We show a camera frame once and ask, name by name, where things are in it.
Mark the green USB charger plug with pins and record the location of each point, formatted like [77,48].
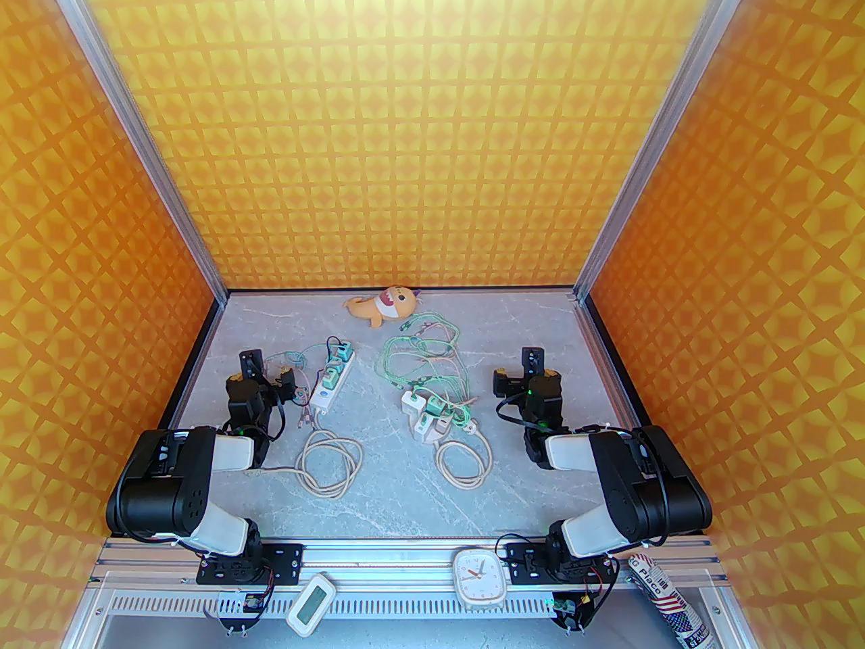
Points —
[436,405]
[331,377]
[345,348]

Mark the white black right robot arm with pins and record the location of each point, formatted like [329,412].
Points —
[649,484]

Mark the black table edge strip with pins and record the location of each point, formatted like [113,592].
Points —
[196,362]
[614,362]

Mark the orange plush toy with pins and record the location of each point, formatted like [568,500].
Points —
[378,305]

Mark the white square clock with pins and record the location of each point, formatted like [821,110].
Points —
[480,579]

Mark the small circuit board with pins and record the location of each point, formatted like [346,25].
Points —
[251,604]
[566,607]

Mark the white digital timer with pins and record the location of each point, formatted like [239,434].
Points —
[309,604]

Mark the flag print can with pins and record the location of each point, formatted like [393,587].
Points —
[665,599]

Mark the perforated metal panel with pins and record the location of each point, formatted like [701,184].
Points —
[405,606]

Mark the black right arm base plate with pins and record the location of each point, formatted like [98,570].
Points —
[524,562]

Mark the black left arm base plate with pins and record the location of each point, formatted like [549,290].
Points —
[287,562]

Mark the aluminium frame rail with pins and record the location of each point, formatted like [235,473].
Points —
[378,555]

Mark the aluminium corner post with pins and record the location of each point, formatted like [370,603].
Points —
[138,132]
[660,132]

